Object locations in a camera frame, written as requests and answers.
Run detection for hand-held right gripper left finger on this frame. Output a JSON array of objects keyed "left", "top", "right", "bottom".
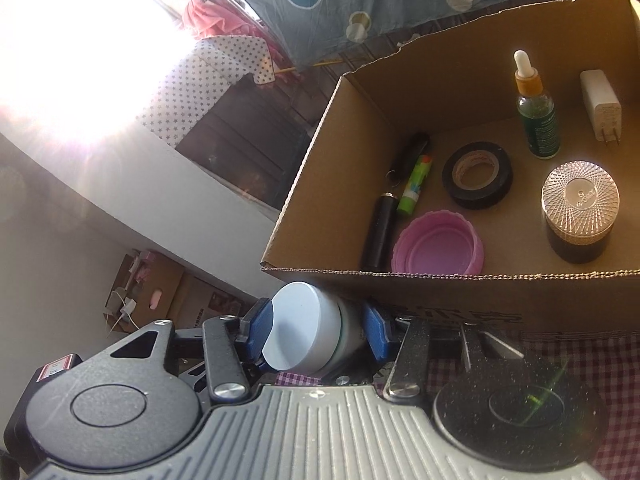
[{"left": 105, "top": 297, "right": 277, "bottom": 405}]

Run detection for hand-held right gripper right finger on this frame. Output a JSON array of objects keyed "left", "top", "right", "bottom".
[{"left": 362, "top": 301, "right": 527, "bottom": 403}]

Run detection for white supplement bottle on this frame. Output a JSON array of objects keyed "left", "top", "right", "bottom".
[{"left": 261, "top": 281, "right": 368, "bottom": 376}]

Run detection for long black cylinder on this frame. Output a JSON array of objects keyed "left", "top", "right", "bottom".
[{"left": 361, "top": 192, "right": 397, "bottom": 271}]

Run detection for pink plastic lid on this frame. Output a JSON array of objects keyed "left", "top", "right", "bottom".
[{"left": 391, "top": 210, "right": 486, "bottom": 276}]

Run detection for green lip balm tube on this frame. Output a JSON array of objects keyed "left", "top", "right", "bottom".
[{"left": 396, "top": 154, "right": 433, "bottom": 216}]

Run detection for black tape roll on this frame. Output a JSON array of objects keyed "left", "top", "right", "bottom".
[{"left": 441, "top": 141, "right": 514, "bottom": 211}]

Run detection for short black cylinder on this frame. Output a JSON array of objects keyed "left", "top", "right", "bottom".
[{"left": 386, "top": 131, "right": 432, "bottom": 184}]

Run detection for brown cardboard box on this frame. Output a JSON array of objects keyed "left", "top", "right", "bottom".
[{"left": 260, "top": 0, "right": 640, "bottom": 333}]

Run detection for gold lid dark jar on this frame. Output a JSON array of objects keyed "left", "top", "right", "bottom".
[{"left": 541, "top": 161, "right": 621, "bottom": 265}]

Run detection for green dropper bottle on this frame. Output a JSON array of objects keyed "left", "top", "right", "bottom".
[{"left": 513, "top": 50, "right": 558, "bottom": 161}]

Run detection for white charger plug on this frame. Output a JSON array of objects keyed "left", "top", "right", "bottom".
[{"left": 580, "top": 70, "right": 623, "bottom": 148}]

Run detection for plain brown floor box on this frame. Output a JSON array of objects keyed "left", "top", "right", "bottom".
[{"left": 102, "top": 250, "right": 186, "bottom": 333}]

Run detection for dark grey cabinet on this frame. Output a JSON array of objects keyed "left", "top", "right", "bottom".
[{"left": 176, "top": 72, "right": 313, "bottom": 211}]

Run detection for pink checkered tablecloth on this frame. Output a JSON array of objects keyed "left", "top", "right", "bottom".
[{"left": 275, "top": 330, "right": 640, "bottom": 480}]

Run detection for white star print cloth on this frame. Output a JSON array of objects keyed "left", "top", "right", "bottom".
[{"left": 135, "top": 35, "right": 278, "bottom": 148}]

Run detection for yellow rod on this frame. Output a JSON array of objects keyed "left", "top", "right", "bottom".
[{"left": 277, "top": 57, "right": 348, "bottom": 73}]

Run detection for pink hanging clothes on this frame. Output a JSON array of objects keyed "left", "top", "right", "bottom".
[{"left": 182, "top": 0, "right": 281, "bottom": 68}]

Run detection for white cable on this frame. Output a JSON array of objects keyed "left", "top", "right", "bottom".
[{"left": 105, "top": 287, "right": 138, "bottom": 333}]

